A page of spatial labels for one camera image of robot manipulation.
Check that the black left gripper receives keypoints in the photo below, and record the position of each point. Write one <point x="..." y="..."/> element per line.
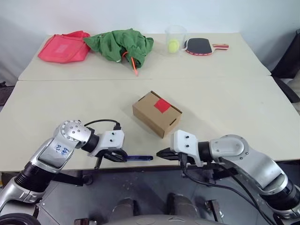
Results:
<point x="104" y="155"/>

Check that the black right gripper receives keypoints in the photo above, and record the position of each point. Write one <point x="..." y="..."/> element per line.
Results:
<point x="185" y="159"/>

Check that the blue pen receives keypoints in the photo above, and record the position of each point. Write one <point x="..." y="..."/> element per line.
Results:
<point x="138" y="158"/>

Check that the brown cardboard box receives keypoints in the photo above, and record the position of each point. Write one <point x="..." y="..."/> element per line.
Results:
<point x="150" y="114"/>

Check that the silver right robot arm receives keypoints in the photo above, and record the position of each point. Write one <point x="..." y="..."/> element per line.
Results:
<point x="236" y="146"/>

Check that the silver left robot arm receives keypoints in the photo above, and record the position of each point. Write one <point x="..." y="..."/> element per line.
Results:
<point x="68" y="133"/>

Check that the red tape square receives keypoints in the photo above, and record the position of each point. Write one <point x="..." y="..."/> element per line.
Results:
<point x="162" y="105"/>

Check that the black table caster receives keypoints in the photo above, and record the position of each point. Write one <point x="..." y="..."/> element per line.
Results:
<point x="88" y="180"/>

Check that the dark rounded shape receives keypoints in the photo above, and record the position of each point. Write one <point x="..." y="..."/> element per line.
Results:
<point x="125" y="207"/>

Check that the yellow tennis ball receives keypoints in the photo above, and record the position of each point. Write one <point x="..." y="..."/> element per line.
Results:
<point x="173" y="45"/>

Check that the green crumpled garment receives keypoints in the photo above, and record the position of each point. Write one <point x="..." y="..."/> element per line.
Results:
<point x="117" y="43"/>

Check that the black table tennis paddle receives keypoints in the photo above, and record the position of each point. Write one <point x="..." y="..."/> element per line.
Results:
<point x="199" y="45"/>

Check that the red fabric bag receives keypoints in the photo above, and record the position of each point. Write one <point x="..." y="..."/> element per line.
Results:
<point x="62" y="49"/>

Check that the clear plastic measuring cup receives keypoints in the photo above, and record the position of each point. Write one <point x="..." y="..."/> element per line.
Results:
<point x="175" y="32"/>

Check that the dark object beside table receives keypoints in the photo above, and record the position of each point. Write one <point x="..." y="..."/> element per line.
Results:
<point x="4" y="93"/>

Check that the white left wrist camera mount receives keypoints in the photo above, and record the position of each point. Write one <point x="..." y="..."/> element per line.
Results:
<point x="112" y="140"/>

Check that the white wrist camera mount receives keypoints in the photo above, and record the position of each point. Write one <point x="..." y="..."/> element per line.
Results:
<point x="112" y="140"/>
<point x="184" y="140"/>

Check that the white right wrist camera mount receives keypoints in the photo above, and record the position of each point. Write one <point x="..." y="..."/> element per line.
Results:
<point x="184" y="140"/>

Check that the brown metal bracket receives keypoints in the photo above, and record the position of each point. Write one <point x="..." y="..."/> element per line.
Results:
<point x="214" y="209"/>

